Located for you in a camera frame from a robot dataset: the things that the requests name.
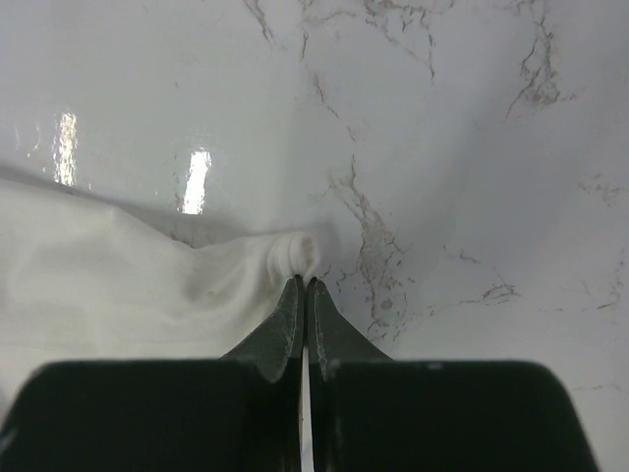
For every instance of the white t shirt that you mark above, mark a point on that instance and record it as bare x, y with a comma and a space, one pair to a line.
85, 280

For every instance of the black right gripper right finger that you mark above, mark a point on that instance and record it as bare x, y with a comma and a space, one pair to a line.
329, 337

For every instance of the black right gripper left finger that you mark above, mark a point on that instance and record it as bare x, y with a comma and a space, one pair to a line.
273, 352

